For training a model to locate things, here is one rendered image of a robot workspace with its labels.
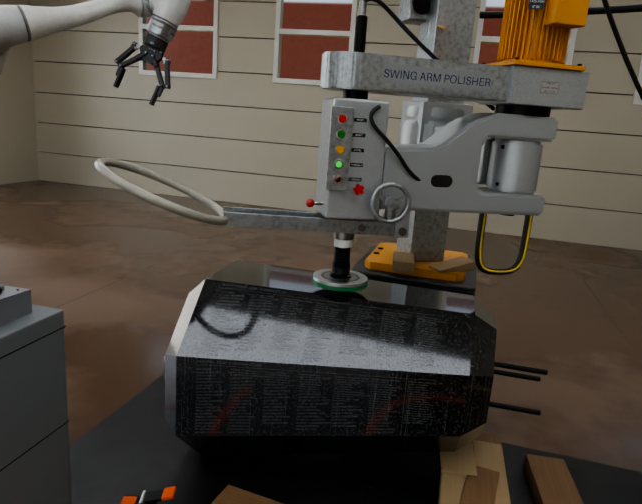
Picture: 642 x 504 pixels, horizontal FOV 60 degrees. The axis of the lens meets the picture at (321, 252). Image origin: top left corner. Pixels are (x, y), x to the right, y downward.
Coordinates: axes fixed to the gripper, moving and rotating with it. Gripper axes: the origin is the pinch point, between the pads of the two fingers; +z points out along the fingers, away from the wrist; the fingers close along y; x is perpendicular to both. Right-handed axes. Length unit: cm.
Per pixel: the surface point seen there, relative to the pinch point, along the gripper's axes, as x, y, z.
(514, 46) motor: 18, 111, -75
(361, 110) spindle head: 2, 73, -29
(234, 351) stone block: -1, 70, 67
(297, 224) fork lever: 6, 70, 17
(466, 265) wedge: 73, 149, 6
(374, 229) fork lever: 13, 96, 6
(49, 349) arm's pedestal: -30, 19, 82
